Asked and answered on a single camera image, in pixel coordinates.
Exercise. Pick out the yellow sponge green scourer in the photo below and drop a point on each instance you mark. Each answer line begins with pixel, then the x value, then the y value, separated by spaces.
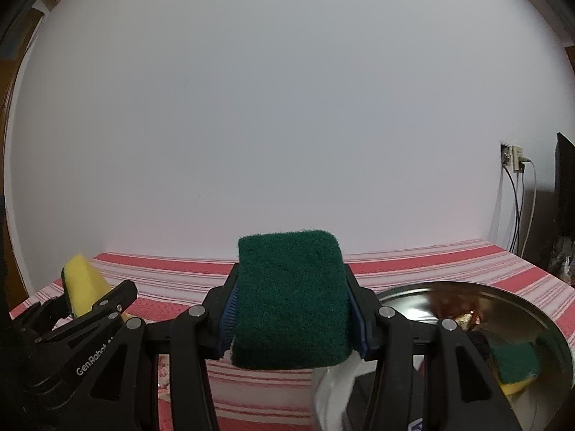
pixel 516 363
pixel 292 296
pixel 83 285

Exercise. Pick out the wall socket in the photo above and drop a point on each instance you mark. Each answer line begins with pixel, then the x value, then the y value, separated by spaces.
pixel 512 157

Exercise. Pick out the black round scrubber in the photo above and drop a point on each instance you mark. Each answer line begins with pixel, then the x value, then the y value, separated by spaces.
pixel 481 345

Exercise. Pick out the pink floral packet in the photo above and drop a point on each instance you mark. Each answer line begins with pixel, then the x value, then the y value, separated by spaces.
pixel 164 373

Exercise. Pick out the stainless steel bowl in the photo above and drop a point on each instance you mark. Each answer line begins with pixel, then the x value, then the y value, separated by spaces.
pixel 449 298

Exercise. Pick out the black flat screen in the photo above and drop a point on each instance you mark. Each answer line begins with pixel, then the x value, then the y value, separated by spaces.
pixel 566 188

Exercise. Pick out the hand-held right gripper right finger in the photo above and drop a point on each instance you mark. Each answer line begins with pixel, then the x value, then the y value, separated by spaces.
pixel 360 325

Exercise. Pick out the red striped desktop cloth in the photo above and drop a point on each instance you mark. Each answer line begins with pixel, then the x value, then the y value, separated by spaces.
pixel 426 260

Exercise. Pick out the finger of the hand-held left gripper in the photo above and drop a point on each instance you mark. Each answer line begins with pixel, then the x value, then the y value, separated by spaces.
pixel 42 318
pixel 114 301

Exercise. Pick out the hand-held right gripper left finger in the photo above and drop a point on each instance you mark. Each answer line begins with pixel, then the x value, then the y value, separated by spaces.
pixel 226 321

